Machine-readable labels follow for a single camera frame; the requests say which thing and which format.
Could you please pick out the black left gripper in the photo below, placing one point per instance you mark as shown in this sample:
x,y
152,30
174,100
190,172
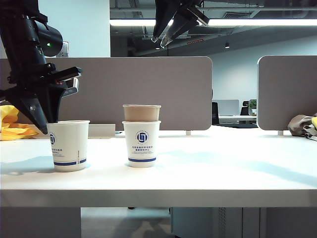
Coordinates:
x,y
42,77

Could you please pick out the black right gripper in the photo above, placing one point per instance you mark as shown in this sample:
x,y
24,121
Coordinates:
x,y
193,3

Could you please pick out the white paper cup blue logo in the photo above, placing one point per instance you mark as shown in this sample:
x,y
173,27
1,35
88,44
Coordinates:
x,y
142,153
70,141

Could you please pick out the brown kraft paper cup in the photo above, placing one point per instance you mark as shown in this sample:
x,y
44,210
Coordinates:
x,y
141,113

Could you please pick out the red ceiling sign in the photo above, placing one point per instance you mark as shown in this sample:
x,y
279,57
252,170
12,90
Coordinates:
x,y
195,41

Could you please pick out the yellow crumpled cloth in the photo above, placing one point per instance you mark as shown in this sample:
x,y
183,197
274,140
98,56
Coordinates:
x,y
12,130

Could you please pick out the black ceiling spotlight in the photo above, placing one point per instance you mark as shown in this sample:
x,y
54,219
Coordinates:
x,y
227,45

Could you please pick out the wide brown desk divider panel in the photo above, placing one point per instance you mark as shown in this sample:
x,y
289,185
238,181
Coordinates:
x,y
148,84

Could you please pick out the long white ceiling light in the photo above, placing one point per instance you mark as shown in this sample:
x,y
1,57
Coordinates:
x,y
247,22

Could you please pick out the black chair with tall back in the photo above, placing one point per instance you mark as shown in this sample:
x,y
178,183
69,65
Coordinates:
x,y
215,114

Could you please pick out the white background desk divider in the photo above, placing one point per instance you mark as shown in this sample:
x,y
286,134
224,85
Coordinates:
x,y
226,107

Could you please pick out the black office chair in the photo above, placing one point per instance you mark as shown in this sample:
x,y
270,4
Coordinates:
x,y
244,107

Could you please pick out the green potted plant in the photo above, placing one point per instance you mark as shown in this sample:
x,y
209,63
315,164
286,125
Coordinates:
x,y
253,105

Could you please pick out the white background desk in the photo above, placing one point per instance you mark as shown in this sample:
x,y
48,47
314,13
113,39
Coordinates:
x,y
237,119

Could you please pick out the narrow brown desk divider panel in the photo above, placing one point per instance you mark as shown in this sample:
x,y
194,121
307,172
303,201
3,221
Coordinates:
x,y
287,94

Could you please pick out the brown fabric bag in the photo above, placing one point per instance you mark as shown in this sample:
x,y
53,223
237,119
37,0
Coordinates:
x,y
299,124

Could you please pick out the small yellow object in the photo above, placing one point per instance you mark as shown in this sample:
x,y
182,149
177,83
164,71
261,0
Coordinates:
x,y
314,122

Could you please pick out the white patterned item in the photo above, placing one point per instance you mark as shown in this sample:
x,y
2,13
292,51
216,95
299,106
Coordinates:
x,y
310,134

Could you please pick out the grey under-desk cabinet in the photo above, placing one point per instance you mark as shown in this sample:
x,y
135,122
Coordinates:
x,y
198,223

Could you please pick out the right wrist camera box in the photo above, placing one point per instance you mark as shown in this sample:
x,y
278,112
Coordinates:
x,y
198,16

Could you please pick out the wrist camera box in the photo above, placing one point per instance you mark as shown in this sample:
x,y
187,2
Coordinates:
x,y
198,16
70,86

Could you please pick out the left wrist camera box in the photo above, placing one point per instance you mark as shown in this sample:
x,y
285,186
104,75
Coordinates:
x,y
70,86

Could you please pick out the metal wall switch plate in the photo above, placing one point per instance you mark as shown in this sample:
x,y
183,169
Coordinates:
x,y
66,50

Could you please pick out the white divider foot bracket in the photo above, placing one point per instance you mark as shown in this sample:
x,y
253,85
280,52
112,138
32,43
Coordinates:
x,y
188,133
280,133

